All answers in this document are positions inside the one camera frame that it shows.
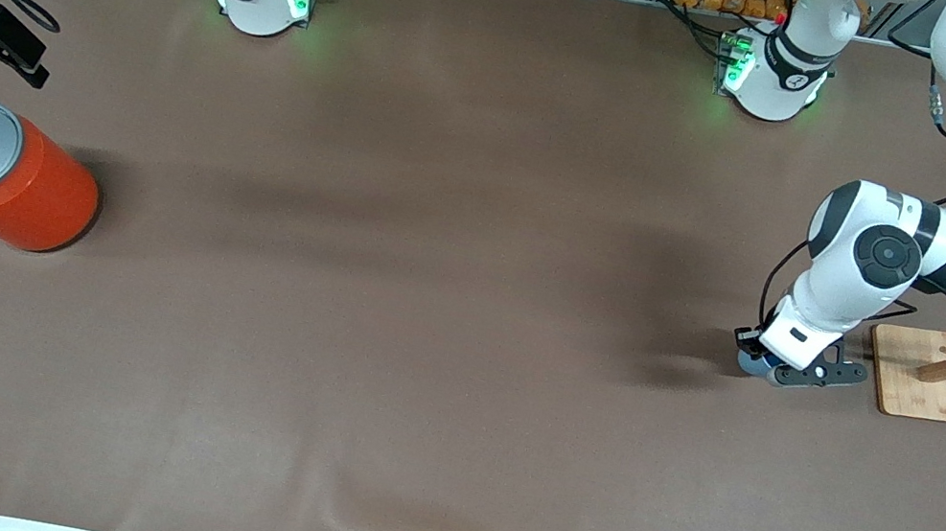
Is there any light blue plastic cup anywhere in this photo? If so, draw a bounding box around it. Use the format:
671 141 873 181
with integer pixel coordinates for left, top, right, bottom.
733 345 785 384

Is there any orange can-shaped container grey lid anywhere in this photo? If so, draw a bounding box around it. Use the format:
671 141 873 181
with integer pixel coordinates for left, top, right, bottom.
0 104 113 264

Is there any brown table mat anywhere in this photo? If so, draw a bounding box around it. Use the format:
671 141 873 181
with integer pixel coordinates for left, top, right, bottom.
0 0 946 531

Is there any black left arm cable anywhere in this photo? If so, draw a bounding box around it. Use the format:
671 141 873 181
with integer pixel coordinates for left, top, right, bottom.
753 18 946 364

